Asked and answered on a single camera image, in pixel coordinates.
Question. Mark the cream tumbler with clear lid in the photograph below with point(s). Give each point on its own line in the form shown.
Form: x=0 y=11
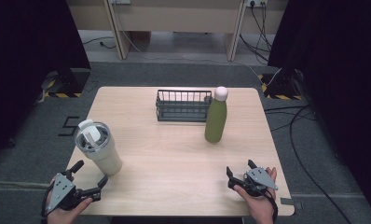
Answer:
x=107 y=158

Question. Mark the green bottle with white cap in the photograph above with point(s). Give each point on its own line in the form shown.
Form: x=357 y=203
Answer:
x=216 y=121

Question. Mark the stand base with striped tape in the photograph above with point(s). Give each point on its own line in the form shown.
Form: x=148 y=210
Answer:
x=283 y=87
x=68 y=82

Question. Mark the person's right hand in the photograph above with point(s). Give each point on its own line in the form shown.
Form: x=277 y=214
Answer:
x=261 y=208

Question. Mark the white wall socket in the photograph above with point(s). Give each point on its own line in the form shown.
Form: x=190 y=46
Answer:
x=120 y=1
x=256 y=2

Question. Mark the person's left hand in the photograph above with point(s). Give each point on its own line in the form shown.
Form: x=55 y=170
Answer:
x=65 y=217

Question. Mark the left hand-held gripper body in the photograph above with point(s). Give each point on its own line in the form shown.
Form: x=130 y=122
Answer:
x=62 y=189

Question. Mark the dark curtain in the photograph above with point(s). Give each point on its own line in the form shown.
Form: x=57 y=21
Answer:
x=339 y=77
x=25 y=62

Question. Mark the grey tape piece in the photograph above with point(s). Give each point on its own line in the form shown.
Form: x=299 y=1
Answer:
x=288 y=201

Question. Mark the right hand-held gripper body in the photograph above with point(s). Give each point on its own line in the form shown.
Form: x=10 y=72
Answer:
x=261 y=179

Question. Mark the beige wooden desk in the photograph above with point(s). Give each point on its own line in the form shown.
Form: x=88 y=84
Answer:
x=174 y=18

